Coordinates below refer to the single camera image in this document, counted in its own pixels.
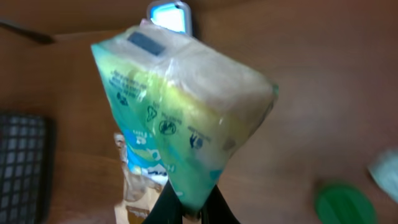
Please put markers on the teal tissue pack wrapper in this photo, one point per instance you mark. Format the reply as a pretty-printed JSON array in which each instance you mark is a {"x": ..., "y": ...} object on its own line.
[{"x": 384, "y": 172}]

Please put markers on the brown snack pouch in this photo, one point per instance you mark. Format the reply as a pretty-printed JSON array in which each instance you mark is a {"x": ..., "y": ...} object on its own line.
[{"x": 140, "y": 193}]

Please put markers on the small teal tissue pack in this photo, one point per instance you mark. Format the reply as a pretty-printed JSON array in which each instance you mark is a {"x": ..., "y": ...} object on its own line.
[{"x": 183, "y": 108}]

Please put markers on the grey plastic basket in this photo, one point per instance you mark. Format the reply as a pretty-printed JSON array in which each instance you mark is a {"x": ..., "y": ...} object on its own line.
[{"x": 27, "y": 159}]

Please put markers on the green lid jar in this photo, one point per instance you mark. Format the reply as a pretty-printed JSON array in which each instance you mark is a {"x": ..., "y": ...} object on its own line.
[{"x": 339, "y": 203}]

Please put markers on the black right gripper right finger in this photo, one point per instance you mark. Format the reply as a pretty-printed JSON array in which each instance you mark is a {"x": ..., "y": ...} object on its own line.
[{"x": 216, "y": 210}]

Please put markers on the white barcode scanner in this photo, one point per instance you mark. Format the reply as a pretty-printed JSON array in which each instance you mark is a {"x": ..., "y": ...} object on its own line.
[{"x": 174, "y": 15}]

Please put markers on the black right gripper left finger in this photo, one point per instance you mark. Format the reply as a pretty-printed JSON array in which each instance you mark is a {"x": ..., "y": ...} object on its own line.
[{"x": 167, "y": 209}]

